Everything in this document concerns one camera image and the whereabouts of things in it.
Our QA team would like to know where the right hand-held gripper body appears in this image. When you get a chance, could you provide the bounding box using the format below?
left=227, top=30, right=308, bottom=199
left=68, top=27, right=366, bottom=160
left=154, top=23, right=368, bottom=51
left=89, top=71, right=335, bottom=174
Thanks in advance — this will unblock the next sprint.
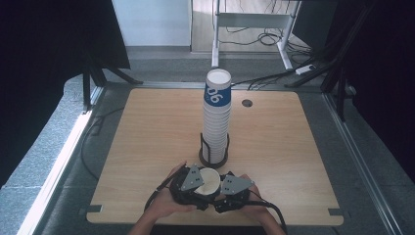
left=213, top=174, right=255, bottom=213

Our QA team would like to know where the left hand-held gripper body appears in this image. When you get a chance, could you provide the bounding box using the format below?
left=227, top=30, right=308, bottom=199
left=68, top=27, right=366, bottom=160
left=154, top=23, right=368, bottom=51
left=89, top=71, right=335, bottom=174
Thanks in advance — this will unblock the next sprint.
left=169, top=164, right=210, bottom=210

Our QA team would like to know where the single white paper cup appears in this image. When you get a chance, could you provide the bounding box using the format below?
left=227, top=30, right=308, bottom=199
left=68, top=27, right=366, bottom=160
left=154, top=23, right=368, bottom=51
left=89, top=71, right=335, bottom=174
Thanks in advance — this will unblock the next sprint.
left=194, top=166, right=222, bottom=198

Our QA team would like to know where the black wire cup holder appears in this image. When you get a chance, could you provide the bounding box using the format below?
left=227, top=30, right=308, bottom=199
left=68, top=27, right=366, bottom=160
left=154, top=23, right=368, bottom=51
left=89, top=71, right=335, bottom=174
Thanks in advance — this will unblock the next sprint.
left=198, top=132, right=230, bottom=169

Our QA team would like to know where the stack of paper cups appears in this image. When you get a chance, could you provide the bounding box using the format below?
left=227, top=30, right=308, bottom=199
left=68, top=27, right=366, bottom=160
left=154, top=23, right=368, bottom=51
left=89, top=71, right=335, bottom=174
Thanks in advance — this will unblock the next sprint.
left=202, top=68, right=233, bottom=165

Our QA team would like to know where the person's right hand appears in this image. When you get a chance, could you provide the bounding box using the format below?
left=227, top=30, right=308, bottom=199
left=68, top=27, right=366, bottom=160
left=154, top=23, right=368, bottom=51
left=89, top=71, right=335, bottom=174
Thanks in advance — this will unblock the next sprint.
left=240, top=173, right=272, bottom=223

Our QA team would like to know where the person's left hand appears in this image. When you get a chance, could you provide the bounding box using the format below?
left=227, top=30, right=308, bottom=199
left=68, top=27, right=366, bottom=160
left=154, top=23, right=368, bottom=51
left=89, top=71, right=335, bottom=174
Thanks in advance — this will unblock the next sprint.
left=148, top=161, right=199, bottom=223

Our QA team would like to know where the white power strip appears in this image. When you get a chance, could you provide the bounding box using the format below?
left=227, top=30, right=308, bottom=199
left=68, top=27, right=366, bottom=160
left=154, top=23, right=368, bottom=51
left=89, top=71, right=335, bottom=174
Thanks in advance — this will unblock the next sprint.
left=295, top=64, right=317, bottom=75

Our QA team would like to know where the black tripod stand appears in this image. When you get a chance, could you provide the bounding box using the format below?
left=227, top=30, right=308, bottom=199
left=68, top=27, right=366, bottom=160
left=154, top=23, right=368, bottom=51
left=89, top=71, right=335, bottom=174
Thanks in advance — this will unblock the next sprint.
left=81, top=48, right=145, bottom=113

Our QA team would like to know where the black metal stand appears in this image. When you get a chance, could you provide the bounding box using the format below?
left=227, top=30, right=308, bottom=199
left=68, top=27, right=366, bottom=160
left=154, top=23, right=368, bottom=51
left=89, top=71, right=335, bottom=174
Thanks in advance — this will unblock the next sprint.
left=283, top=0, right=378, bottom=122

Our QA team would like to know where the black curtain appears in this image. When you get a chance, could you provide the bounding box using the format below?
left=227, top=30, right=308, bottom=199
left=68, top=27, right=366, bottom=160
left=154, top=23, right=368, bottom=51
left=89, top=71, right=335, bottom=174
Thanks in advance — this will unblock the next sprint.
left=324, top=0, right=415, bottom=184
left=0, top=0, right=132, bottom=189

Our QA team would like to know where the left hand-held gripper cable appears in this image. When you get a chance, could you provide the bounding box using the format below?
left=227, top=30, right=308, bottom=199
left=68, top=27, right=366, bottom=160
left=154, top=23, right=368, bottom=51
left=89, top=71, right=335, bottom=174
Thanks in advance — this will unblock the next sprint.
left=144, top=169, right=184, bottom=212

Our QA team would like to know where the hand-held gripper cable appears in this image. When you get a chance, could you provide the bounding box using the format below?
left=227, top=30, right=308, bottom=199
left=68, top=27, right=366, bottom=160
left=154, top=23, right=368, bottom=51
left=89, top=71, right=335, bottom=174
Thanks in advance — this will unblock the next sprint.
left=144, top=169, right=184, bottom=212
left=241, top=190, right=289, bottom=235

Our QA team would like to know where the right hand-held gripper cable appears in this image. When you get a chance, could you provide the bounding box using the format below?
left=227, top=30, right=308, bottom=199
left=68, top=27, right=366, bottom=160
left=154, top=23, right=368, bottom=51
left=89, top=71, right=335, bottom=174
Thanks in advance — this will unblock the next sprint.
left=241, top=190, right=289, bottom=235

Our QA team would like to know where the black power strip cable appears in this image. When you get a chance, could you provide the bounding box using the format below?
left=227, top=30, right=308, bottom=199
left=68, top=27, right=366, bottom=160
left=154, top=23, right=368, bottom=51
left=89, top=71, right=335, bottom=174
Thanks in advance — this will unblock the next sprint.
left=230, top=70, right=299, bottom=91

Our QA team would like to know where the thin black floor cable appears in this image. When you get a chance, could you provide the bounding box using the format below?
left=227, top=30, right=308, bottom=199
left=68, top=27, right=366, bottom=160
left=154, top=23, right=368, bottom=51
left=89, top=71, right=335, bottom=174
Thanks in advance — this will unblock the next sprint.
left=79, top=106, right=127, bottom=181

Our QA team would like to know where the aluminium floor rail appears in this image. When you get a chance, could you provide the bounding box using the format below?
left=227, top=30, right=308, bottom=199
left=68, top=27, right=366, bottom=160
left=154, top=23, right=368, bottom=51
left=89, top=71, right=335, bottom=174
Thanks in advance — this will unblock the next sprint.
left=16, top=85, right=106, bottom=235
left=321, top=92, right=406, bottom=235

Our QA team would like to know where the tangle of black floor cables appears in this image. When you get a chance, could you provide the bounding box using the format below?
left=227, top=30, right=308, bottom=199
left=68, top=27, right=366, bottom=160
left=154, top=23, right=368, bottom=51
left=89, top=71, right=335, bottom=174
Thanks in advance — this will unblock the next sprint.
left=217, top=0, right=315, bottom=57

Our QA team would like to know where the white metal desk frame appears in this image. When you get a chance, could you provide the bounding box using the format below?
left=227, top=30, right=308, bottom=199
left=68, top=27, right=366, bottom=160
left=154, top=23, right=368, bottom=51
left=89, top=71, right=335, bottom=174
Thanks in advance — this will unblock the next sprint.
left=210, top=0, right=301, bottom=71

